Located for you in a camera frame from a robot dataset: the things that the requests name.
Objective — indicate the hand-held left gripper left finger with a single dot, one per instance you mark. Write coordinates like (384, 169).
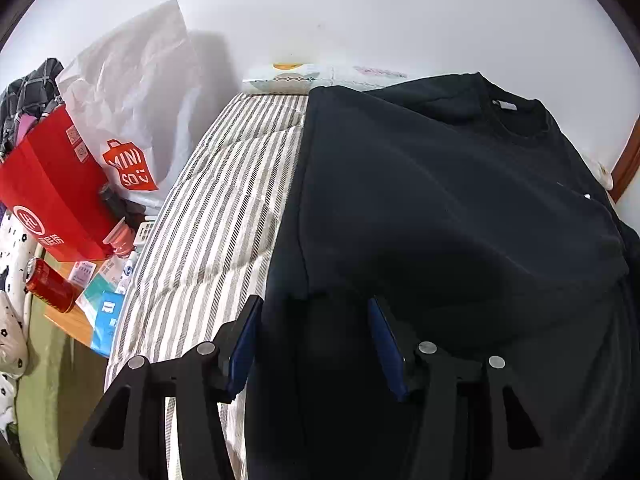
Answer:
(242, 355)

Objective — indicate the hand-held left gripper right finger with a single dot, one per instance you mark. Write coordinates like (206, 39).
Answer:
(387, 350)

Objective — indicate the black sweatshirt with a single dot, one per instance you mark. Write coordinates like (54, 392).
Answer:
(425, 200)

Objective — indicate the grey striped quilted mattress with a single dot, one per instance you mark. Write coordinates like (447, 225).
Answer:
(200, 240)

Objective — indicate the blue and white box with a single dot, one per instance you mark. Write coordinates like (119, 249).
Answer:
(106, 325)

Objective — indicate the teal and white box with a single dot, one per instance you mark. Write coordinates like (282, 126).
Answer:
(100, 280)

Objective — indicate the pink bottle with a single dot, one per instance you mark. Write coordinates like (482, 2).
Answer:
(120, 237)

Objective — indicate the wooden nightstand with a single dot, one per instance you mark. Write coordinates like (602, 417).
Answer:
(70, 322)

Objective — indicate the green cloth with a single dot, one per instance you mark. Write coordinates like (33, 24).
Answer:
(45, 410)

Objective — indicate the red soda can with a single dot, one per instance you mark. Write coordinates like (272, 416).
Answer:
(47, 285)

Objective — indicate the white floral cloth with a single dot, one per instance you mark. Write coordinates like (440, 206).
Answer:
(12, 255)

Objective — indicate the red paper bag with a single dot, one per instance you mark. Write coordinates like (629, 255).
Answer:
(50, 180)

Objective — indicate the white patterned pillow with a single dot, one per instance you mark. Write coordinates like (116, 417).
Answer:
(290, 79)

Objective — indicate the white plastic shopping bag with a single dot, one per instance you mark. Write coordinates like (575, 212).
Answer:
(130, 95)

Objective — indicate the dark plaid cloth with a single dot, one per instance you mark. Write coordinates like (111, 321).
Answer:
(30, 85)

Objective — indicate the brown wooden frame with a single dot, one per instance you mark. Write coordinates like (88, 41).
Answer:
(627, 170)

